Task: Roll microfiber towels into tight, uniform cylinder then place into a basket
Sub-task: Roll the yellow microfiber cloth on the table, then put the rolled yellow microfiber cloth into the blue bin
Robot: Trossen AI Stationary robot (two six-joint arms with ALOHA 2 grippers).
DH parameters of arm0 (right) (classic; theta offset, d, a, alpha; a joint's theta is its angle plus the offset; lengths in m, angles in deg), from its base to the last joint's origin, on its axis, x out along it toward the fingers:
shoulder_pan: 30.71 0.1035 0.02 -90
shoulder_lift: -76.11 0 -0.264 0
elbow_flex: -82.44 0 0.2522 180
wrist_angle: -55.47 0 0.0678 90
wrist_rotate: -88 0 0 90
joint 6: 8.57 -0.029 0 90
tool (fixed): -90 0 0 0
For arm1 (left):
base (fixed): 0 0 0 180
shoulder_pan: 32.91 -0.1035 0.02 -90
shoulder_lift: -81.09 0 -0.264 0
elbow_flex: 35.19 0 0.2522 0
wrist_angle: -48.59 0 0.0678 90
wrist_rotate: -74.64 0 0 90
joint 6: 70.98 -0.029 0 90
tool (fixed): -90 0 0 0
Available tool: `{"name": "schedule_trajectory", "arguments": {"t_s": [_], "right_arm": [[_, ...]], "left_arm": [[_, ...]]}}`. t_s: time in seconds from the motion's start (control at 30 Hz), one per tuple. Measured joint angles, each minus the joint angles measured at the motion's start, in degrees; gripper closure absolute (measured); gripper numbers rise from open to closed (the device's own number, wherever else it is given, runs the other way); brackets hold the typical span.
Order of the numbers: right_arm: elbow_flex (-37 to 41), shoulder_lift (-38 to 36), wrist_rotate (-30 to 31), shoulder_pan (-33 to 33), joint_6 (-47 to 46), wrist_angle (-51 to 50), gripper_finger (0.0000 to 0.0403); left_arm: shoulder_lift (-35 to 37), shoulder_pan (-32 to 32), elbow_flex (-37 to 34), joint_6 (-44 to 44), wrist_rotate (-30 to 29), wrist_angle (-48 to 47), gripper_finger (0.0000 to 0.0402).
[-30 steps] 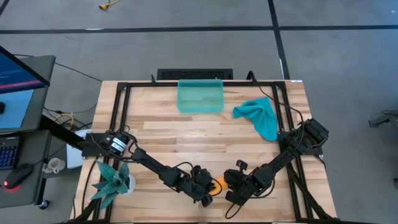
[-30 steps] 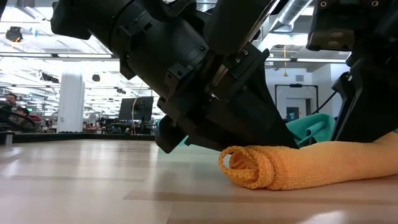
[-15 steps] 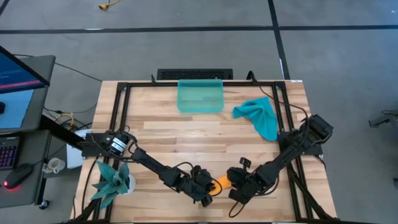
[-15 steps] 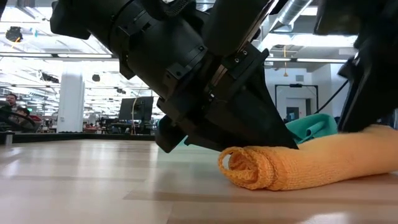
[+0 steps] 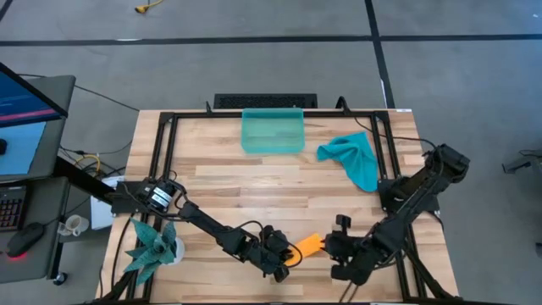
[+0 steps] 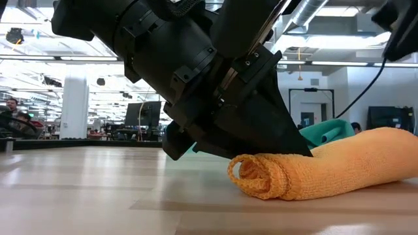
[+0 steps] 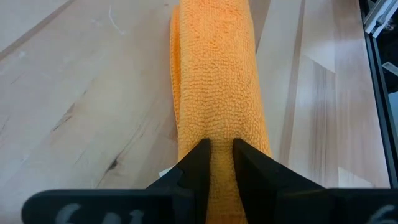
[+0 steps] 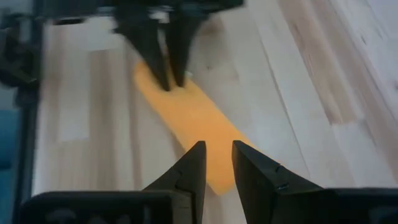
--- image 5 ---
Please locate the teal microfiber towel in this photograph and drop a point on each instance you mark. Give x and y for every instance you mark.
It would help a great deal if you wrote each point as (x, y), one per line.
(355, 161)

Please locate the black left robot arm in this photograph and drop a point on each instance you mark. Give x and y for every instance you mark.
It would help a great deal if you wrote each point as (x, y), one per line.
(211, 229)

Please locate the black stand foot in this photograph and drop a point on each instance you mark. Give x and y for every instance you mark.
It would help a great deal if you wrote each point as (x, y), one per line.
(518, 163)

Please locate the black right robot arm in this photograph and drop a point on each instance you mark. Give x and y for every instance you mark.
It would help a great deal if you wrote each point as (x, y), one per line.
(415, 190)

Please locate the teal translucent plastic basket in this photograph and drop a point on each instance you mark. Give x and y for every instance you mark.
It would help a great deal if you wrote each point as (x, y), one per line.
(273, 131)

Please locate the grey keyboard desk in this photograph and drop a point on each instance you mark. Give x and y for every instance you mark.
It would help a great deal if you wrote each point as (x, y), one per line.
(46, 203)

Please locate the black metal table frame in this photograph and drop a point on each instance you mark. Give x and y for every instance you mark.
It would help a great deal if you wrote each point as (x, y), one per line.
(271, 114)

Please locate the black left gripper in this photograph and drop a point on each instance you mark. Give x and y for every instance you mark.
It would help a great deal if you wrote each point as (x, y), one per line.
(277, 250)

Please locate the white paper sheet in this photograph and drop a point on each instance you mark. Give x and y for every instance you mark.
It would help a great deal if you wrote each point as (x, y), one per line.
(99, 212)

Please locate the white mug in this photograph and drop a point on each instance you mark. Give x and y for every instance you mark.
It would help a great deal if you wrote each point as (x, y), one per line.
(76, 224)

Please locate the black computer mouse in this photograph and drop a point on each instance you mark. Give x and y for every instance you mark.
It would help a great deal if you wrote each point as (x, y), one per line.
(25, 239)

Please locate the black desk support beam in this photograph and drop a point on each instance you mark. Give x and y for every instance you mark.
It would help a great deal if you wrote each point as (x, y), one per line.
(76, 178)

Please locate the artificial plant in white pot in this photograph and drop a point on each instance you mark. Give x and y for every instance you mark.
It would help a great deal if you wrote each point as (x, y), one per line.
(154, 250)

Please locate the small black desk device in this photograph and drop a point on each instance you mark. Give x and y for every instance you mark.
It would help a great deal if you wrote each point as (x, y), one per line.
(2, 147)

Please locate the backlit computer keyboard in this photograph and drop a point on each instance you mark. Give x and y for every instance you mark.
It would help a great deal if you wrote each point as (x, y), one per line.
(10, 209)

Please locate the orange microfiber towel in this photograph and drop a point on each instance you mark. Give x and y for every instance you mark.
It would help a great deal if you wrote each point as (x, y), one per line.
(309, 245)

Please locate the computer monitor with blue screen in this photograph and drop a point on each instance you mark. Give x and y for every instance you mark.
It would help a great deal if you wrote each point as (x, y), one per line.
(21, 101)

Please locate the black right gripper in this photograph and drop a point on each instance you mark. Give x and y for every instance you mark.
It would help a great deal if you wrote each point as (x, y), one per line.
(349, 256)

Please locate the black caster wheel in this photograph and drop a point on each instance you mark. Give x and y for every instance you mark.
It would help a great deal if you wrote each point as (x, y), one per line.
(60, 278)

